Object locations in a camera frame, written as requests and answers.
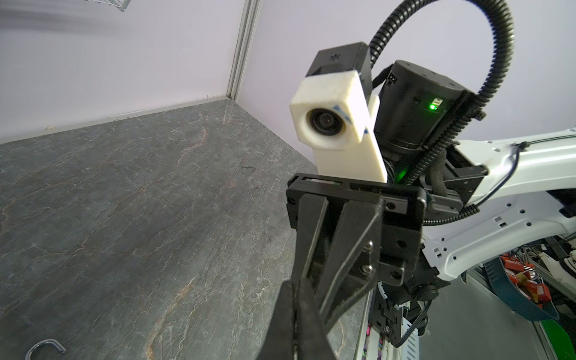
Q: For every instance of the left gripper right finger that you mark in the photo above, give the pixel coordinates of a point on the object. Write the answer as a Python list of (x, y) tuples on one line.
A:
[(311, 341)]

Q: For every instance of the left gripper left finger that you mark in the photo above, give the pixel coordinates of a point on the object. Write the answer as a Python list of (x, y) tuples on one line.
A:
[(279, 339)]

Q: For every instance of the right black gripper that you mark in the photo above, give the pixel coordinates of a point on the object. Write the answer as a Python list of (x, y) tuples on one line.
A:
[(367, 230)]

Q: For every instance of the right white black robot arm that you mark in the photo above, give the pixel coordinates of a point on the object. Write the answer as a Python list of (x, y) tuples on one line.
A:
[(481, 198)]

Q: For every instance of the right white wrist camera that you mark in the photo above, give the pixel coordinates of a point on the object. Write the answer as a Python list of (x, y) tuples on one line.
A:
[(334, 111)]

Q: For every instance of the aluminium enclosure frame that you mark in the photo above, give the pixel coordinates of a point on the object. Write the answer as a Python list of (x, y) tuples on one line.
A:
[(246, 31)]

